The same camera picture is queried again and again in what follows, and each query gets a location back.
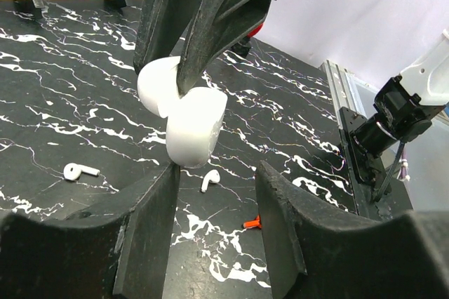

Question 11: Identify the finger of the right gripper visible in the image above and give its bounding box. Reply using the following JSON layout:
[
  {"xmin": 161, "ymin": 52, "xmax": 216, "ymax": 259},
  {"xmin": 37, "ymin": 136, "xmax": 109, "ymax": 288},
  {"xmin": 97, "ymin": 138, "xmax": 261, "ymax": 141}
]
[
  {"xmin": 177, "ymin": 0, "xmax": 273, "ymax": 95},
  {"xmin": 133, "ymin": 0, "xmax": 199, "ymax": 73}
]

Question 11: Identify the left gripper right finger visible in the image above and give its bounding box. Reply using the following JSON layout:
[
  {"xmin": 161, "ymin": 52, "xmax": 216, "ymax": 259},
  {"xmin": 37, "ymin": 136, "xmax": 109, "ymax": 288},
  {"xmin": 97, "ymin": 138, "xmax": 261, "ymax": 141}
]
[{"xmin": 255, "ymin": 161, "xmax": 448, "ymax": 298}]

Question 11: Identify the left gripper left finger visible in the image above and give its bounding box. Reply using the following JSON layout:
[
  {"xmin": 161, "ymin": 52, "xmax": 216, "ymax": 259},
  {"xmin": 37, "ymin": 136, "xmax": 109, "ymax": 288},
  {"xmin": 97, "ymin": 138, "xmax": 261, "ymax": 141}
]
[{"xmin": 1, "ymin": 164, "xmax": 180, "ymax": 298}]

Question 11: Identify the white earbud charging case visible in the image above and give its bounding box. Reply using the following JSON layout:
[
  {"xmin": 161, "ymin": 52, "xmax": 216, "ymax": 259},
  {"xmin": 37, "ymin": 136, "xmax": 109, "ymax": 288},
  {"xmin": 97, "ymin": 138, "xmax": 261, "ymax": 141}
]
[{"xmin": 137, "ymin": 56, "xmax": 227, "ymax": 168}]

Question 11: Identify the red earbud upper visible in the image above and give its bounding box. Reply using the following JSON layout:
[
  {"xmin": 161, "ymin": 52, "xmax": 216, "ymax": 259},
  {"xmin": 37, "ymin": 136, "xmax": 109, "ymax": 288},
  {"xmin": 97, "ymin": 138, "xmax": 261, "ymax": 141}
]
[{"xmin": 243, "ymin": 215, "xmax": 262, "ymax": 229}]

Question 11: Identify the white earbud far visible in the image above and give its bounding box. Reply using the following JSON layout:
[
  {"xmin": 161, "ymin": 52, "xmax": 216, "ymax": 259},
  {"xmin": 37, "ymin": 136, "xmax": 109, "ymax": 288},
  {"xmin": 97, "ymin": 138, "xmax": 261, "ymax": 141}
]
[{"xmin": 63, "ymin": 163, "xmax": 100, "ymax": 181}]

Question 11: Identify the white earbud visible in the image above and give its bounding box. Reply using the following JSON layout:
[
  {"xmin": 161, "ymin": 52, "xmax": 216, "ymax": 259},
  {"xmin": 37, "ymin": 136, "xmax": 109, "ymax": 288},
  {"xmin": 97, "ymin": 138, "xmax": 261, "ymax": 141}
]
[
  {"xmin": 63, "ymin": 163, "xmax": 100, "ymax": 181},
  {"xmin": 200, "ymin": 169, "xmax": 220, "ymax": 193}
]

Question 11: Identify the white earbud near centre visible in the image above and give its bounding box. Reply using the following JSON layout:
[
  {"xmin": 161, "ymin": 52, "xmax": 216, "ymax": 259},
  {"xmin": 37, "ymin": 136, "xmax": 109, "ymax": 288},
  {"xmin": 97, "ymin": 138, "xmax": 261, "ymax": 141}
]
[{"xmin": 200, "ymin": 169, "xmax": 220, "ymax": 193}]

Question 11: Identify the aluminium frame rail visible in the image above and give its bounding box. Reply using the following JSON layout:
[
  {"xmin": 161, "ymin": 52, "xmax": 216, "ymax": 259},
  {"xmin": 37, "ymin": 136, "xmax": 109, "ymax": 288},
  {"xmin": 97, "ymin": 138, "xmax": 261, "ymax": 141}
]
[{"xmin": 319, "ymin": 60, "xmax": 378, "ymax": 117}]

